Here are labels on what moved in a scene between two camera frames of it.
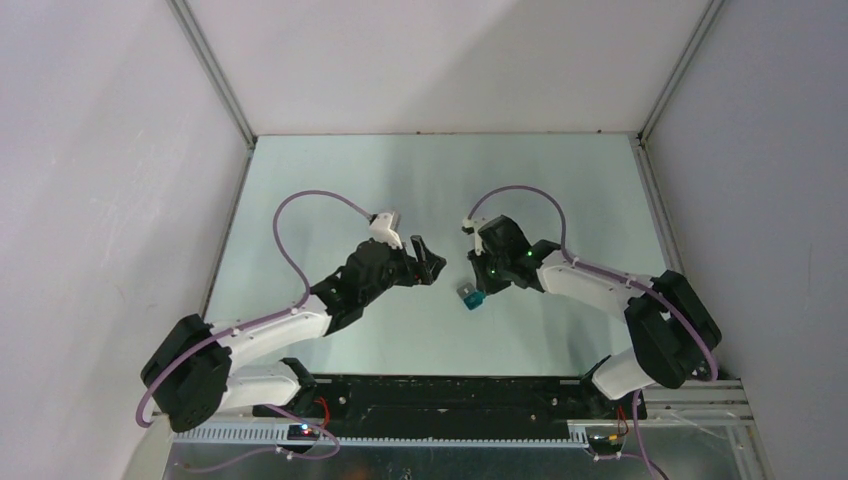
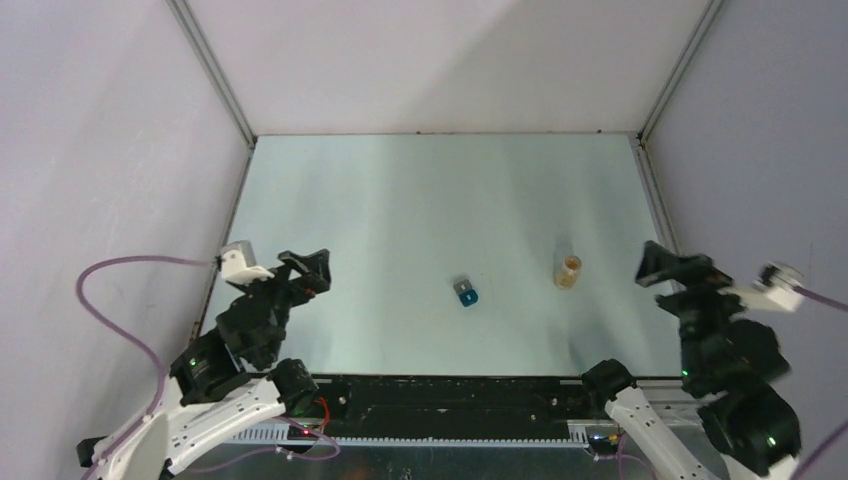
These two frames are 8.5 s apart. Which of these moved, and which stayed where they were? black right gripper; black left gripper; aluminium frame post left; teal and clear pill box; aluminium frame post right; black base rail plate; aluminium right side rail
Moved: black right gripper; teal and clear pill box; black left gripper
Stayed: aluminium right side rail; aluminium frame post right; aluminium frame post left; black base rail plate
